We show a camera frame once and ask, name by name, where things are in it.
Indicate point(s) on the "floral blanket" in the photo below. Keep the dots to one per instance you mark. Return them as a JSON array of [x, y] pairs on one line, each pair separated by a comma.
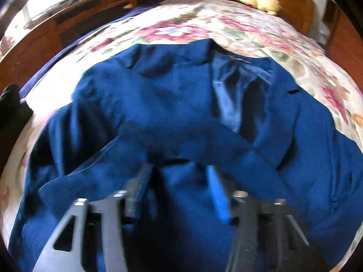
[[175, 31]]

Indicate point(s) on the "wooden desk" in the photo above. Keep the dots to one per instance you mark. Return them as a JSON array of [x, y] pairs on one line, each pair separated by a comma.
[[34, 48]]

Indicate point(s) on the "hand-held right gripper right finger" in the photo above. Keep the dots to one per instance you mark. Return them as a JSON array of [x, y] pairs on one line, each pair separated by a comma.
[[218, 192]]

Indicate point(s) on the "blue suit jacket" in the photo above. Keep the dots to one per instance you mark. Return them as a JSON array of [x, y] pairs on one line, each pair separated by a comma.
[[170, 104]]

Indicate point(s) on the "wooden slatted wardrobe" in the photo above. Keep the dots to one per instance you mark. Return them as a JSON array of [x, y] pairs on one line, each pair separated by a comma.
[[348, 42]]

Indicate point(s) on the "black clothes pile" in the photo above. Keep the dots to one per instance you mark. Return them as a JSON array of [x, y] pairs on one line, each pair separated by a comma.
[[11, 113]]

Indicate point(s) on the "yellow plush toy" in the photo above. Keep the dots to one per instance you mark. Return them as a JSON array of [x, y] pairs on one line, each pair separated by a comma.
[[263, 1]]

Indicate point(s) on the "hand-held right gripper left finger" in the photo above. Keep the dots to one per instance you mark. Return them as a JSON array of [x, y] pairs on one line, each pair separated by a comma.
[[141, 192]]

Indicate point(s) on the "wooden bed headboard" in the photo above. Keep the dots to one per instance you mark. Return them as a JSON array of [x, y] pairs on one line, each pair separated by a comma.
[[295, 0]]

